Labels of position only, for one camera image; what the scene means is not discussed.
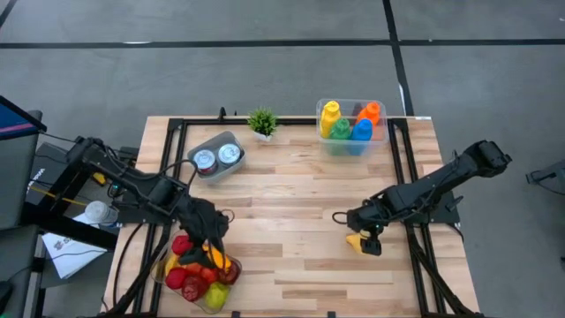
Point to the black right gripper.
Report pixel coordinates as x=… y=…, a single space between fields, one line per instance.
x=368 y=216

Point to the red apple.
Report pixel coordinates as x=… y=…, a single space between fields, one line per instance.
x=176 y=278
x=181 y=244

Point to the yellow squeeze bottle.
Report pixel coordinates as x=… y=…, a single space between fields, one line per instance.
x=330 y=117

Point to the green apple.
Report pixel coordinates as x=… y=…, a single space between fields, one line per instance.
x=216 y=296

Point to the dark red crinkled fruit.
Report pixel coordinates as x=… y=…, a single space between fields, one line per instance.
x=194 y=288

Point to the orange squeeze bottle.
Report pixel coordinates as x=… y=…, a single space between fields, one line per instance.
x=370 y=112

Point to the small green potted plant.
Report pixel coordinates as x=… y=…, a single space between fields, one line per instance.
x=262 y=123

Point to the orange yellow mango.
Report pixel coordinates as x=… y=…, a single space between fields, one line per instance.
x=220 y=259

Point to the black cart crossbar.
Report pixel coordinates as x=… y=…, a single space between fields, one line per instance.
x=66 y=229

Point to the black box white lettering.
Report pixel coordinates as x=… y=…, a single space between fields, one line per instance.
x=44 y=165

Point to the blue pink monitor screen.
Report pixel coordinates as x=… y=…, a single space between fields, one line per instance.
x=15 y=119

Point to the black aluminium table frame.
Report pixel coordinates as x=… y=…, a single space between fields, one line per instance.
x=300 y=121

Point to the yellow pear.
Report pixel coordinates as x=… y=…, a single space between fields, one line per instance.
x=354 y=242

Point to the silver tin can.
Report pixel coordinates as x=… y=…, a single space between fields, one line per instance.
x=205 y=161

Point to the clear rectangular plastic bin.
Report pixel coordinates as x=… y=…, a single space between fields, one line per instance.
x=383 y=132

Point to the tin can colourful label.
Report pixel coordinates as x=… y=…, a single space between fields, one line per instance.
x=229 y=154

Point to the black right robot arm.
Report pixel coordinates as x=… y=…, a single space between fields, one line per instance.
x=441 y=187

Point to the blue squeeze bottle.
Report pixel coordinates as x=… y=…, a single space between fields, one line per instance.
x=362 y=130

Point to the white paper sheet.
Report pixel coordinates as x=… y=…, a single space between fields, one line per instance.
x=70 y=260

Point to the clear plastic tray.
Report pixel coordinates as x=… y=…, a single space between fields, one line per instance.
x=159 y=269

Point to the grey cabinet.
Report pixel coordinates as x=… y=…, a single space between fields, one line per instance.
x=15 y=176

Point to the green squeeze bottle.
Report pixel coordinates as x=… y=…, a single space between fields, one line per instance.
x=340 y=130

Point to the grey plastic bin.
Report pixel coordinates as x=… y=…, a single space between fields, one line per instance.
x=196 y=174

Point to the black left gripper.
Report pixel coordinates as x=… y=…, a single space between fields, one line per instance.
x=205 y=221

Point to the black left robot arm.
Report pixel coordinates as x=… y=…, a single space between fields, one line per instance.
x=132 y=183

